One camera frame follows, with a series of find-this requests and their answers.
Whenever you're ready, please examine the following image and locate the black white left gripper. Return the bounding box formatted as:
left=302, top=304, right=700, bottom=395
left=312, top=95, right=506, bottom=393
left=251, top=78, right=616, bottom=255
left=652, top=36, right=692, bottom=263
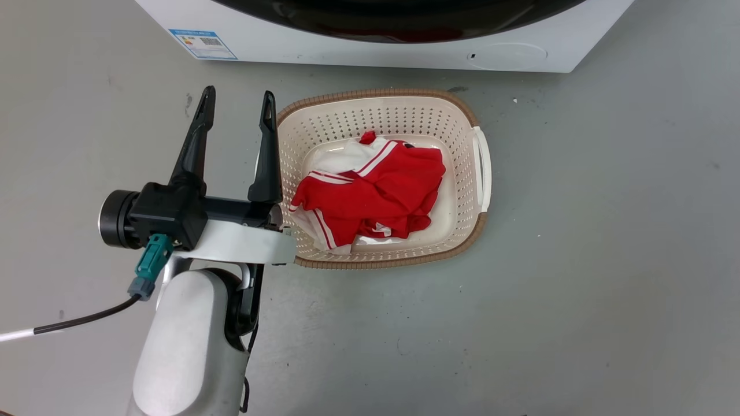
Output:
left=98, top=86, right=297, bottom=267

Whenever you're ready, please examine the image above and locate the black cable with teal connector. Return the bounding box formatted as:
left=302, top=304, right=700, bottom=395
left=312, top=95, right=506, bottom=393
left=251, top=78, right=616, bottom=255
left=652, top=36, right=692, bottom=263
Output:
left=0, top=233, right=175, bottom=343

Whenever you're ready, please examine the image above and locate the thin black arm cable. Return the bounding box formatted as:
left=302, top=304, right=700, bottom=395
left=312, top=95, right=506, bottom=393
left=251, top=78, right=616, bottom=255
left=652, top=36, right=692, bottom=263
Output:
left=239, top=321, right=260, bottom=414

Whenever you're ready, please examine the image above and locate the black glass washing machine door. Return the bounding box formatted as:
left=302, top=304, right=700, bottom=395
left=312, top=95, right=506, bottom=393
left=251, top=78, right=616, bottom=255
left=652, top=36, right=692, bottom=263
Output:
left=211, top=0, right=587, bottom=44

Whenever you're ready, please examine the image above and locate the cream perforated laundry basket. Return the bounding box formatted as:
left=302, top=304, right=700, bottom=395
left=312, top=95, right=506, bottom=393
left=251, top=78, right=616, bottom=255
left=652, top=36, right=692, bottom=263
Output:
left=276, top=88, right=493, bottom=270

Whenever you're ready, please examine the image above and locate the white washing machine body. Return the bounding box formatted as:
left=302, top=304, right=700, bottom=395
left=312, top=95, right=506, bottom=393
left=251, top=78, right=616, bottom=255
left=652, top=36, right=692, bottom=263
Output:
left=134, top=0, right=635, bottom=73

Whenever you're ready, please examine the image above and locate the round white filter cover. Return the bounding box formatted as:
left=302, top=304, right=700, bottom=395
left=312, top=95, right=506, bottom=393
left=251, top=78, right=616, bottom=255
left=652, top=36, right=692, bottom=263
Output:
left=467, top=43, right=548, bottom=72

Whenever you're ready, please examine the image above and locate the blue white energy label sticker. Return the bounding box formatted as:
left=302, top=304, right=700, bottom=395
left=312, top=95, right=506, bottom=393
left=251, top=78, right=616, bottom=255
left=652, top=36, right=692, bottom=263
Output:
left=169, top=29, right=238, bottom=61

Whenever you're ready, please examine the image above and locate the red and white garment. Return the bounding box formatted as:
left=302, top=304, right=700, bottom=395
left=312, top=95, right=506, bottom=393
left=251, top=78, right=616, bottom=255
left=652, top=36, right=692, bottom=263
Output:
left=288, top=131, right=447, bottom=255

